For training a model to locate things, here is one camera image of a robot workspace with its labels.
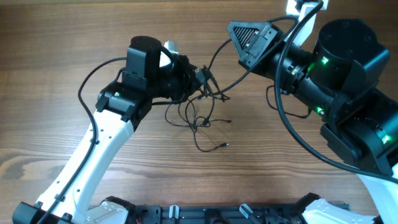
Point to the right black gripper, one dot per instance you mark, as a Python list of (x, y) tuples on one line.
[(268, 37)]

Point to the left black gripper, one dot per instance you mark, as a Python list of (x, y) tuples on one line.
[(191, 83)]

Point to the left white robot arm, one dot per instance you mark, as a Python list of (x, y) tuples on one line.
[(154, 74)]

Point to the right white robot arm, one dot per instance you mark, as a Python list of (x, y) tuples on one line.
[(338, 81)]

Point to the black mounting rail base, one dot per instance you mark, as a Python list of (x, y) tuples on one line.
[(199, 214)]

